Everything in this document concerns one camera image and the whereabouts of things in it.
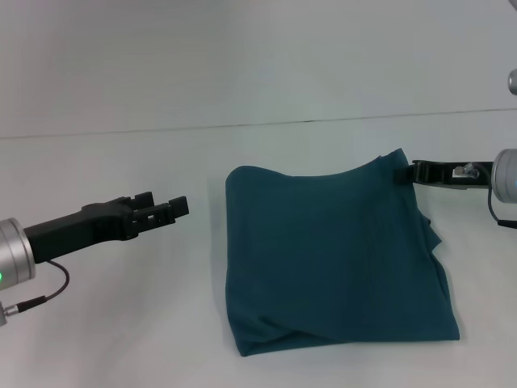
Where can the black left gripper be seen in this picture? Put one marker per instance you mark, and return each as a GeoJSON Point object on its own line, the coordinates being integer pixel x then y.
{"type": "Point", "coordinates": [76, 230]}

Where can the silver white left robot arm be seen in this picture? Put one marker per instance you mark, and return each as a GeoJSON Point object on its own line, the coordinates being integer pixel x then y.
{"type": "Point", "coordinates": [14, 258]}

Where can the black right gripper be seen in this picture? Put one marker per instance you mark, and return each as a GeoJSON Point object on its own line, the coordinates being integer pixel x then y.
{"type": "Point", "coordinates": [464, 178]}

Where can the teal t-shirt with FREE! print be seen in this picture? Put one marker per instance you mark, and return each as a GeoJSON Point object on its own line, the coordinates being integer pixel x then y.
{"type": "Point", "coordinates": [331, 250]}

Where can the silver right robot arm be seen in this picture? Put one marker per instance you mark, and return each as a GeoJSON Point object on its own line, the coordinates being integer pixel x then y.
{"type": "Point", "coordinates": [505, 178]}

